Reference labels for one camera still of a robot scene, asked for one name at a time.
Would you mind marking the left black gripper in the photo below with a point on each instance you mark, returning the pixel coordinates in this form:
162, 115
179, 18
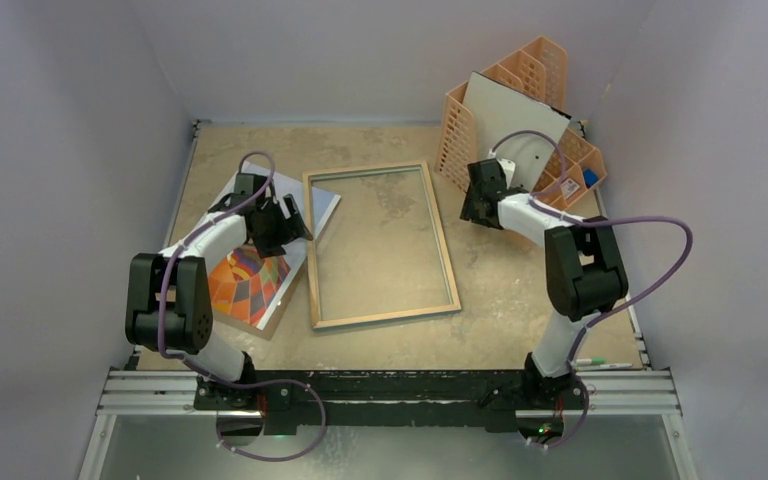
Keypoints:
289, 227

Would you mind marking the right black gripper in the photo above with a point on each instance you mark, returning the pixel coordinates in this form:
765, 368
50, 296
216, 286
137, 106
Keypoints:
475, 208

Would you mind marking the hot air balloon photo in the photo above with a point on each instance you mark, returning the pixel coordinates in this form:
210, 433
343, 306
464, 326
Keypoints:
244, 262

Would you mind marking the blue wooden picture frame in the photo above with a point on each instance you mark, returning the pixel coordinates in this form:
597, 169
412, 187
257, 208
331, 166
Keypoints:
382, 255

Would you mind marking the brown cardboard backing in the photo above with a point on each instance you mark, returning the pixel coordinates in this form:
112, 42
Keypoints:
251, 329

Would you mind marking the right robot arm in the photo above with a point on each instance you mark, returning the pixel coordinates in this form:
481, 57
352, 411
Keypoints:
585, 274

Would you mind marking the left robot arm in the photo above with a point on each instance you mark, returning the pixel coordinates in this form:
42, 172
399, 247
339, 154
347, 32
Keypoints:
168, 306

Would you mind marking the grey board in organizer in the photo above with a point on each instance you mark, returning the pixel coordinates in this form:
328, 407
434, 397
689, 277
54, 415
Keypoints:
514, 125

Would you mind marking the red white card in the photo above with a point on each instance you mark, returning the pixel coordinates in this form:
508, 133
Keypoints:
569, 188

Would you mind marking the blue item in organizer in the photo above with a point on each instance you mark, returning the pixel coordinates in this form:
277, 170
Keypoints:
590, 177

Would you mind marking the orange plastic desk organizer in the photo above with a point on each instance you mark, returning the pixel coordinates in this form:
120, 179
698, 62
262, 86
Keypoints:
539, 70

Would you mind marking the green marker pen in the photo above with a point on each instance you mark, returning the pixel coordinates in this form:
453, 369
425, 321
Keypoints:
587, 362

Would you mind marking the white marker pen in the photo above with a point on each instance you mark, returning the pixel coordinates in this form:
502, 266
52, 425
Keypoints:
607, 366

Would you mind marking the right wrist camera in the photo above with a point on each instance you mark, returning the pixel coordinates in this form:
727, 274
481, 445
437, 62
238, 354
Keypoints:
506, 166

